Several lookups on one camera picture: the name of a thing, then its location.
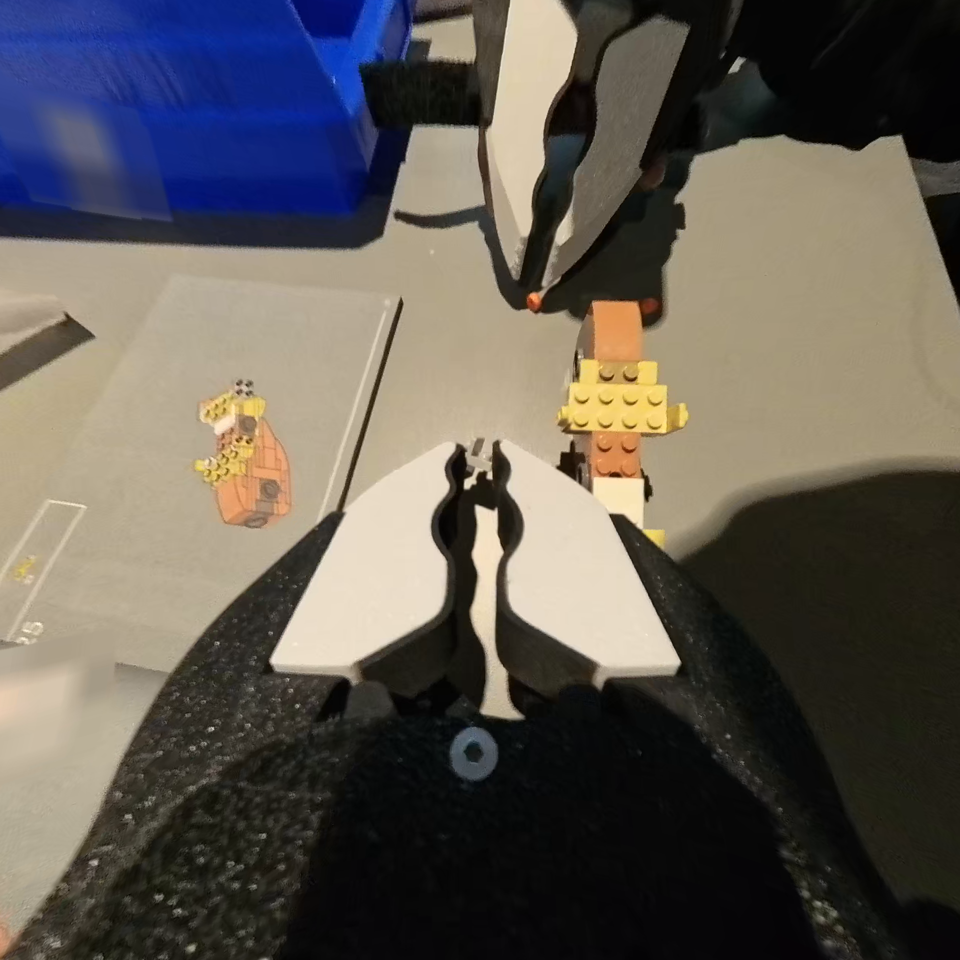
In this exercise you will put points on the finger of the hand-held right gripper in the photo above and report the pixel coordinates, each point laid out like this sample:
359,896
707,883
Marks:
521,112
630,135

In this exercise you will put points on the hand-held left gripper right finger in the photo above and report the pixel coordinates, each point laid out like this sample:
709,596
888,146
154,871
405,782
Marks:
585,585

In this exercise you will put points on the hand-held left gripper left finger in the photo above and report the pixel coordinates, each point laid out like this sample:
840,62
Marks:
360,577

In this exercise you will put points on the small grey toy brick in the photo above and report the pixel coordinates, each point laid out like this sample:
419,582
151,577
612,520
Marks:
480,454

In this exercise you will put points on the brown yellow toy brick model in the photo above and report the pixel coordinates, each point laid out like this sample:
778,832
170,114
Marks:
619,409

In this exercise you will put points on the blue plastic bin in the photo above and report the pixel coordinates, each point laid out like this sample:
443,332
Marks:
262,75

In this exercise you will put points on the grey instruction booklet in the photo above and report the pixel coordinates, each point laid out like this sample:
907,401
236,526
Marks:
150,360

